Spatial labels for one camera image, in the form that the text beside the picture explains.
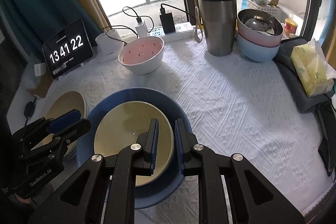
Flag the red yellow can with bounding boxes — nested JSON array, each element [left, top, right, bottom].
[[284, 18, 298, 38]]

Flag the white charger plug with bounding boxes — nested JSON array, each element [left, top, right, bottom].
[[135, 19, 149, 38]]

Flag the white desk lamp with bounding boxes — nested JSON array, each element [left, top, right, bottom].
[[89, 0, 124, 63]]

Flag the cardboard box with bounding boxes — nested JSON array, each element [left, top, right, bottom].
[[27, 71, 54, 98]]

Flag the black phone on stand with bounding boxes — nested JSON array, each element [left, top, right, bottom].
[[317, 101, 335, 176]]

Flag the white plastic basket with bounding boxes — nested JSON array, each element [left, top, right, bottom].
[[247, 0, 289, 23]]

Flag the light blue plate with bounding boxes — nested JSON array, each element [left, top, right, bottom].
[[63, 97, 89, 161]]

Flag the yellow tissue pack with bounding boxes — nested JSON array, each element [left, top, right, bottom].
[[290, 39, 335, 97]]

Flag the small white box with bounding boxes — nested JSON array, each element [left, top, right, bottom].
[[34, 63, 47, 77]]

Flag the beige round plate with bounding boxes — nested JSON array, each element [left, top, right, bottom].
[[42, 91, 84, 145]]

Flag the large dark blue bowl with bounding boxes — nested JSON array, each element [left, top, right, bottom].
[[76, 87, 193, 210]]

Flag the tablet showing clock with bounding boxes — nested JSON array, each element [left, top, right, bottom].
[[42, 19, 93, 79]]

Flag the dark grey folded cloth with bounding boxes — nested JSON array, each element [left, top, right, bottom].
[[273, 36, 336, 114]]

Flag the white power strip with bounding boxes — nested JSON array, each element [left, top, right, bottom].
[[150, 22, 194, 43]]

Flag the person's left hand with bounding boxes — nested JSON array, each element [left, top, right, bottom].
[[14, 193, 32, 204]]

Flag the pale green bowl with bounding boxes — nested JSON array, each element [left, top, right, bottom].
[[94, 101, 174, 186]]

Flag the round black puck device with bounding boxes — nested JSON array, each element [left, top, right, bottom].
[[23, 101, 35, 119]]

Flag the white textured tablecloth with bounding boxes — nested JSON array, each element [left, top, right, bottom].
[[34, 40, 335, 223]]

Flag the steel travel tumbler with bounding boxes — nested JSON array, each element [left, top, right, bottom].
[[194, 0, 237, 56]]

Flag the black charger plug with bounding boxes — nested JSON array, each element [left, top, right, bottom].
[[159, 12, 176, 34]]

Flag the light blue small bowl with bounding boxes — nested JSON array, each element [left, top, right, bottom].
[[236, 33, 280, 63]]

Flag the teal curtain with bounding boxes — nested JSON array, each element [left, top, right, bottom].
[[1, 0, 101, 60]]

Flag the pink strawberry ceramic bowl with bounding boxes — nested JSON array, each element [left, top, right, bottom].
[[118, 36, 165, 75]]

